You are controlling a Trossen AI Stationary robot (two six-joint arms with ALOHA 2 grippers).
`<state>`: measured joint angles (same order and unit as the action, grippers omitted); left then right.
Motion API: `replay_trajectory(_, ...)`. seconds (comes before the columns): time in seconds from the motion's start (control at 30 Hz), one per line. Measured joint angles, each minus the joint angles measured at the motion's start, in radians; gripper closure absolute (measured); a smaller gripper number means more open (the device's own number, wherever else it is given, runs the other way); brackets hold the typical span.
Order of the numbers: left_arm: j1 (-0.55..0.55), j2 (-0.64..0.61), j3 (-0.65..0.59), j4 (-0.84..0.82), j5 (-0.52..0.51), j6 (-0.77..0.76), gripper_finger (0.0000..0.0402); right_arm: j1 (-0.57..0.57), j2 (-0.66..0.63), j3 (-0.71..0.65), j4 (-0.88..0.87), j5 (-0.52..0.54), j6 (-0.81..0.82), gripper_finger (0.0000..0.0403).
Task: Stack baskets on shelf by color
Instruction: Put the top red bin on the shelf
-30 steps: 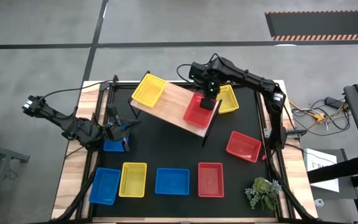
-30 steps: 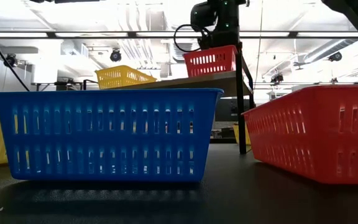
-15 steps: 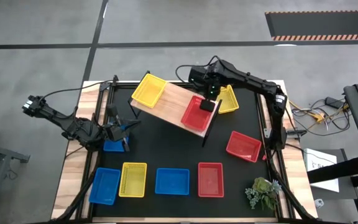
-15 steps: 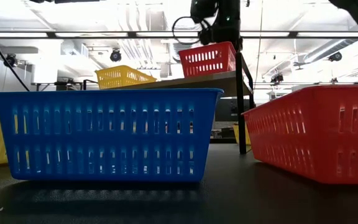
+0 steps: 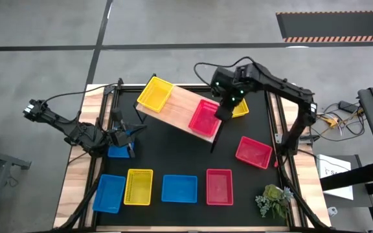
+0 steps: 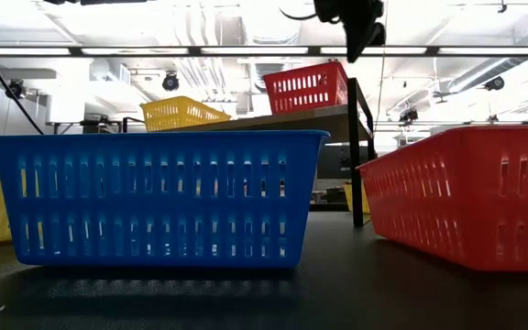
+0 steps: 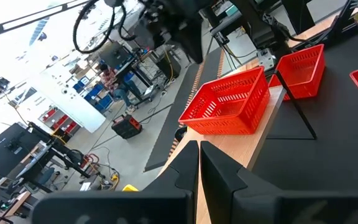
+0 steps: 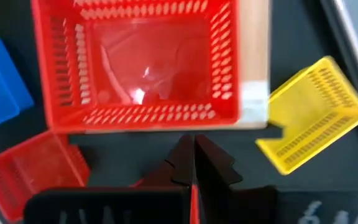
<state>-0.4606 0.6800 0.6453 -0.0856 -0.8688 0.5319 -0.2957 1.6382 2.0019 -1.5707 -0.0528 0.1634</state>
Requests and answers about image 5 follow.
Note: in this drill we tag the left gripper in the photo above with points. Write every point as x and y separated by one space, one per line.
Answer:
120 137

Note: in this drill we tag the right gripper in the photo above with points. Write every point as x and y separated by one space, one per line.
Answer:
223 85

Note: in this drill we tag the yellow plastic slotted basket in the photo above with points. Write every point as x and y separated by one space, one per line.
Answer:
242 110
138 186
155 94

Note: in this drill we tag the blue plastic slotted basket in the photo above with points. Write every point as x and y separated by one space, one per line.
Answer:
117 152
108 193
179 188

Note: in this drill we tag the red plastic slotted basket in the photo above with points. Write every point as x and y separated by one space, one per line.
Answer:
254 152
202 119
219 187

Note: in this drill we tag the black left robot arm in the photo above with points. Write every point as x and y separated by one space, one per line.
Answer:
76 134

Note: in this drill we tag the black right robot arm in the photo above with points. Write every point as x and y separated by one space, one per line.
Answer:
290 92

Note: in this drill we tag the wooden shelf with black legs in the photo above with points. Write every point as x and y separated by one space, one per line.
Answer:
176 106

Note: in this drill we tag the black table mat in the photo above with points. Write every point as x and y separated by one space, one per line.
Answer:
173 155

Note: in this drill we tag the small red clip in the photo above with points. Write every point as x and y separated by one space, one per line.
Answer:
276 164

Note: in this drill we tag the artificial succulent plant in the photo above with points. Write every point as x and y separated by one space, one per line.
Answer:
272 194

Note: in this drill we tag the white cardboard box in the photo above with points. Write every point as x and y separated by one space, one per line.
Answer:
332 168

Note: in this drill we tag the black power adapter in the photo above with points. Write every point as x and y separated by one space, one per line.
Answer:
346 106

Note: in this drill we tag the black hazard-striped floor mat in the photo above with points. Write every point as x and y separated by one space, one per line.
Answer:
335 26

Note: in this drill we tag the black metal beam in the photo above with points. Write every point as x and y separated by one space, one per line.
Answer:
351 176

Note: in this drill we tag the small white device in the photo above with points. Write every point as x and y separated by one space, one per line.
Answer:
332 211

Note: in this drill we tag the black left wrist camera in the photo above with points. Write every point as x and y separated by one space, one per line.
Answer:
116 115

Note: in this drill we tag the black table frame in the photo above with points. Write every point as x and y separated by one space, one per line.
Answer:
102 110

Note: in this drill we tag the grey metal bracket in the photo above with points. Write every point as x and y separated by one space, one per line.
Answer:
278 138

